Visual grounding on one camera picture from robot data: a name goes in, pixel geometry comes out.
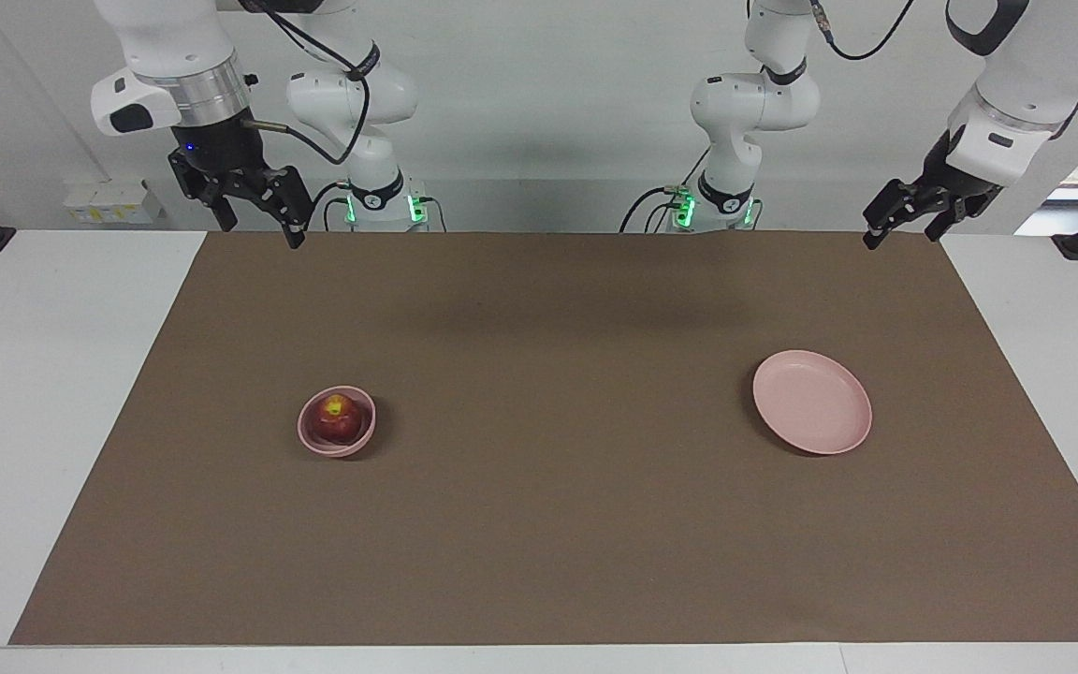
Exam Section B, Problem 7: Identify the red apple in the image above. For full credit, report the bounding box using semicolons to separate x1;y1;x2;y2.
305;394;363;446

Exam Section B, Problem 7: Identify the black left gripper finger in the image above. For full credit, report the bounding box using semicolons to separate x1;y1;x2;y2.
862;177;934;252
922;198;976;243

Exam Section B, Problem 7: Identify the pink plate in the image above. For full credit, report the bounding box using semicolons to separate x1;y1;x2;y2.
751;349;874;457

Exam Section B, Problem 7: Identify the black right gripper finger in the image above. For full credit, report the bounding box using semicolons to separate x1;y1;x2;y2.
168;155;240;233
252;166;314;251

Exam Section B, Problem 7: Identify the brown table mat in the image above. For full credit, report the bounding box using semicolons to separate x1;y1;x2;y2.
8;231;1078;647

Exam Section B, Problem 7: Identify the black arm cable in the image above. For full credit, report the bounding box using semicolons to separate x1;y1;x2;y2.
805;0;920;63
240;0;372;166

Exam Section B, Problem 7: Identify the black left base cable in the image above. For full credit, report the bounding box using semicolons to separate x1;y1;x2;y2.
619;140;714;234

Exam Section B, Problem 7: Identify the pink bowl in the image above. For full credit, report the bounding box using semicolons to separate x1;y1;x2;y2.
297;386;378;459

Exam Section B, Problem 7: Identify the black base cable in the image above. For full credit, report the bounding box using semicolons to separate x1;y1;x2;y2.
302;181;354;232
619;140;714;234

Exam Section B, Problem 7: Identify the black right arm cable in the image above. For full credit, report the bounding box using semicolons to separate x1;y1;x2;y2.
240;0;372;166

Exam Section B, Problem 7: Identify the white wall socket box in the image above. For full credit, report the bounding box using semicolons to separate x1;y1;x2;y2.
63;181;166;227

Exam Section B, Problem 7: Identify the black right base cable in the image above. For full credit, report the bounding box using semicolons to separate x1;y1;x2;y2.
302;181;354;232

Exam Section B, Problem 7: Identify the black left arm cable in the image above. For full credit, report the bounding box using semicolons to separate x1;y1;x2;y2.
805;0;920;63

